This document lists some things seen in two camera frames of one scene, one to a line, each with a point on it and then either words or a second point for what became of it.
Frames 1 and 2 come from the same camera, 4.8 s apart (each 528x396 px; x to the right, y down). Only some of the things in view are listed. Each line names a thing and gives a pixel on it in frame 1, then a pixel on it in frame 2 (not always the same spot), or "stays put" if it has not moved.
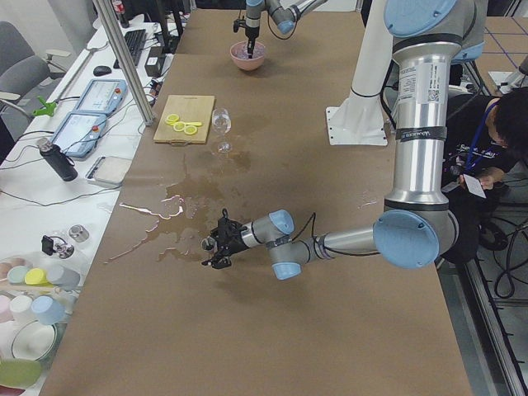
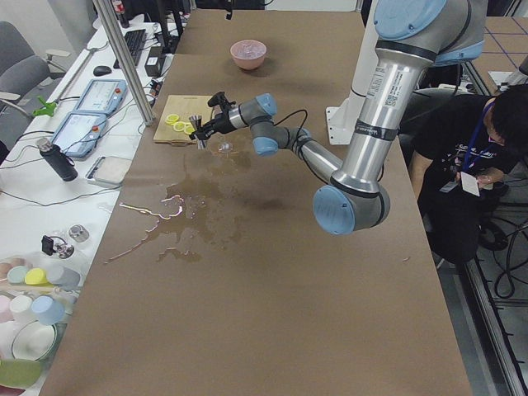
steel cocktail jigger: [208, 244] → [195, 121]
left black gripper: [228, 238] → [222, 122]
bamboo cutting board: [190, 109] stays put
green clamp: [49, 110] stays put
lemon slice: [172, 119] stays put
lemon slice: [190, 129] stays put
